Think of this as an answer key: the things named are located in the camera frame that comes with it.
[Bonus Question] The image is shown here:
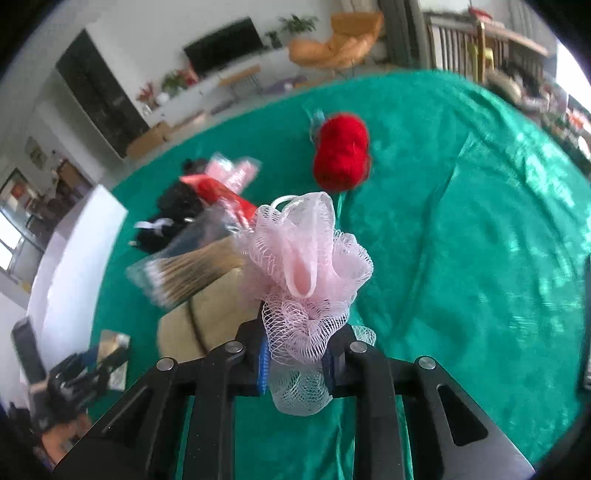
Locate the black flat television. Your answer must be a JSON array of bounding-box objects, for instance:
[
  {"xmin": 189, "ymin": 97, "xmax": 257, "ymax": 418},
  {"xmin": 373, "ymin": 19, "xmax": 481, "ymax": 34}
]
[{"xmin": 183, "ymin": 17, "xmax": 265, "ymax": 77}]

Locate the red flower vase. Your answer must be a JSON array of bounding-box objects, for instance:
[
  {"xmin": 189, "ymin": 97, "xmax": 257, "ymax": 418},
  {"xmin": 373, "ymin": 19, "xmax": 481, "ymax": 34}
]
[{"xmin": 137, "ymin": 81, "xmax": 158, "ymax": 112}]

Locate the potted plant with red flowers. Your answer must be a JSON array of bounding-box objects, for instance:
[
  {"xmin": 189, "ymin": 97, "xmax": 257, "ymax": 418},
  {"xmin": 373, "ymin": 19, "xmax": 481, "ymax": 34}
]
[{"xmin": 159, "ymin": 68, "xmax": 200, "ymax": 99}]

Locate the orange lounge chair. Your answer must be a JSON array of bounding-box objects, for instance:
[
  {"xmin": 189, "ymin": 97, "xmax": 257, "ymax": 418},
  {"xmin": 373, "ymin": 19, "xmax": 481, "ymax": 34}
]
[{"xmin": 288, "ymin": 11, "xmax": 385, "ymax": 77}]

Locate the pink mesh bath loofah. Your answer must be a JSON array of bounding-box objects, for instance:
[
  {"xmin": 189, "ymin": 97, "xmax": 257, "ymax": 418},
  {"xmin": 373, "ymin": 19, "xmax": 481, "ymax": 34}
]
[{"xmin": 238, "ymin": 191, "xmax": 377, "ymax": 418}]

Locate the wall picture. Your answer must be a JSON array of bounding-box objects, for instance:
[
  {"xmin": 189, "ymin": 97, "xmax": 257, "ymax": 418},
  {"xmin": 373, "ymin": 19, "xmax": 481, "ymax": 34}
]
[{"xmin": 25, "ymin": 137, "xmax": 48, "ymax": 168}]

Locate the red yarn ball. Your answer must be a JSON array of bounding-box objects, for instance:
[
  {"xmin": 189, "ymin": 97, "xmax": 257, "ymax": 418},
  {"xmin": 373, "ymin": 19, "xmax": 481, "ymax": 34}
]
[{"xmin": 313, "ymin": 112, "xmax": 373, "ymax": 192}]

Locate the green potted plant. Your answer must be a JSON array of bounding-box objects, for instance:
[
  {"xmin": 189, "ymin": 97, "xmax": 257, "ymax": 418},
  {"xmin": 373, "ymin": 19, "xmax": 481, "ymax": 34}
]
[{"xmin": 277, "ymin": 14, "xmax": 319, "ymax": 38}]

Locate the yellow chair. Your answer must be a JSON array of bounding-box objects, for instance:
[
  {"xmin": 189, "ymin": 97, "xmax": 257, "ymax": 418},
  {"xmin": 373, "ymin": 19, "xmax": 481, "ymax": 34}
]
[{"xmin": 466, "ymin": 41, "xmax": 496, "ymax": 82}]

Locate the cotton swab pack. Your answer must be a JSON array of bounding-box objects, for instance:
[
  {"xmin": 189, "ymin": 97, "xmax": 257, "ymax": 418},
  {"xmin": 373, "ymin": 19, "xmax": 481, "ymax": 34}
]
[{"xmin": 126, "ymin": 217, "xmax": 247, "ymax": 309}]

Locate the pink plastic packet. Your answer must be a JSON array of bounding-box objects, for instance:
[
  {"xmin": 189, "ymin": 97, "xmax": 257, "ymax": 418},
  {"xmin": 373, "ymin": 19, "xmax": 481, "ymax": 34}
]
[{"xmin": 205, "ymin": 154, "xmax": 262, "ymax": 195}]

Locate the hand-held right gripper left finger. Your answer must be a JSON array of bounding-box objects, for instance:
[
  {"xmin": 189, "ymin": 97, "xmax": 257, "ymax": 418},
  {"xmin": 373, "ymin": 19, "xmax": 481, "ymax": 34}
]
[{"xmin": 53, "ymin": 318, "xmax": 271, "ymax": 480}]

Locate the black fuzzy cloth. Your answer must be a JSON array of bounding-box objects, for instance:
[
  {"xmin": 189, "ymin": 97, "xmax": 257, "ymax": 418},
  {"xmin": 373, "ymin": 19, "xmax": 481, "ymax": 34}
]
[{"xmin": 134, "ymin": 172, "xmax": 211, "ymax": 254}]

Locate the beige hat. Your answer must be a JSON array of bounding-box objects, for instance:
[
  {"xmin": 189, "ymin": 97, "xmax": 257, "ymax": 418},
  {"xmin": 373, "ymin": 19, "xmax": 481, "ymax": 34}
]
[{"xmin": 157, "ymin": 268, "xmax": 265, "ymax": 365}]

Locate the cardboard box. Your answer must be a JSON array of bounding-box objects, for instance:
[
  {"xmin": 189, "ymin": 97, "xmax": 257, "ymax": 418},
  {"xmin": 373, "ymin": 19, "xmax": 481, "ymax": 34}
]
[{"xmin": 126, "ymin": 121, "xmax": 172, "ymax": 159}]

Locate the black glass cabinet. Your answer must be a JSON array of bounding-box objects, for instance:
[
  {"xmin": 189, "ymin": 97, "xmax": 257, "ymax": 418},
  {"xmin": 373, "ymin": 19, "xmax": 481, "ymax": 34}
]
[{"xmin": 55, "ymin": 28, "xmax": 150, "ymax": 159}]

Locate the person's left forearm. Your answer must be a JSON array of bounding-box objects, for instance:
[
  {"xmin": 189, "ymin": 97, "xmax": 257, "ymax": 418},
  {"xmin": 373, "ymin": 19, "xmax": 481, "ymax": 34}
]
[{"xmin": 41, "ymin": 415, "xmax": 93, "ymax": 467}]

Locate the green blanket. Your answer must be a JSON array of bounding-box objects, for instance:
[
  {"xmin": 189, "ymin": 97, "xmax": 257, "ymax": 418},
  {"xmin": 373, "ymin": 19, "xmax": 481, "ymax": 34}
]
[{"xmin": 90, "ymin": 69, "xmax": 591, "ymax": 480}]

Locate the white television console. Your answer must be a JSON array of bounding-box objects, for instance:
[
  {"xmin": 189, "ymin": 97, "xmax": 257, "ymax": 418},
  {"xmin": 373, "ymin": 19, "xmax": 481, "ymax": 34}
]
[{"xmin": 148, "ymin": 46, "xmax": 297, "ymax": 131}]

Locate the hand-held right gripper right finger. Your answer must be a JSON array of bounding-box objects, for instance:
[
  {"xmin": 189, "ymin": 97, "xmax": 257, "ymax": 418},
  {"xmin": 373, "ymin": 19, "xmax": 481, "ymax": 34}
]
[{"xmin": 323, "ymin": 326, "xmax": 536, "ymax": 480}]

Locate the red patterned packet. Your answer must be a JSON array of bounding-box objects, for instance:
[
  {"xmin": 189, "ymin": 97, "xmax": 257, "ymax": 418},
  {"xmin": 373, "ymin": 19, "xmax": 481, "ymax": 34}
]
[{"xmin": 180, "ymin": 174, "xmax": 259, "ymax": 228}]

